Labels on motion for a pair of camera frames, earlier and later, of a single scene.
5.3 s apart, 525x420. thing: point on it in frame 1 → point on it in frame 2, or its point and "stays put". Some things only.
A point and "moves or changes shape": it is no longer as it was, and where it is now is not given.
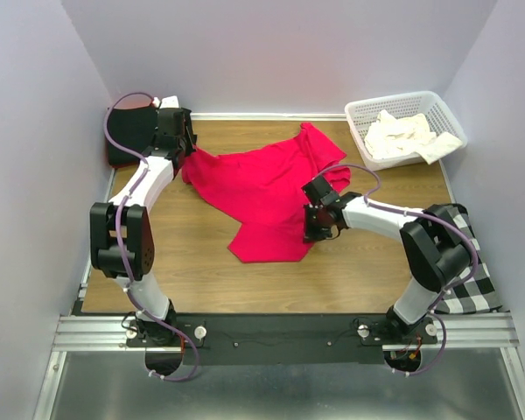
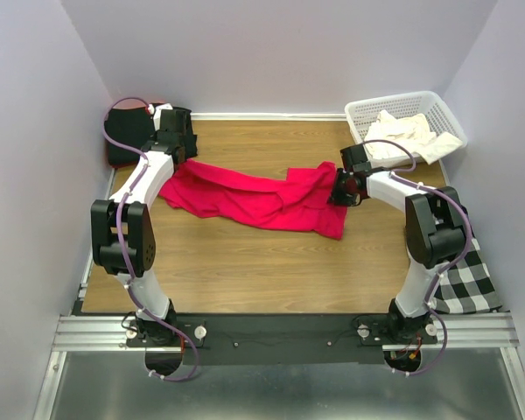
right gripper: [309, 233] → [336, 195]
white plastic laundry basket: [361, 114] stays put
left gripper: [189, 149] stays put
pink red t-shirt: [263, 187] moves or changes shape
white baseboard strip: [268, 115] stays put
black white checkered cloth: [477, 293] stays put
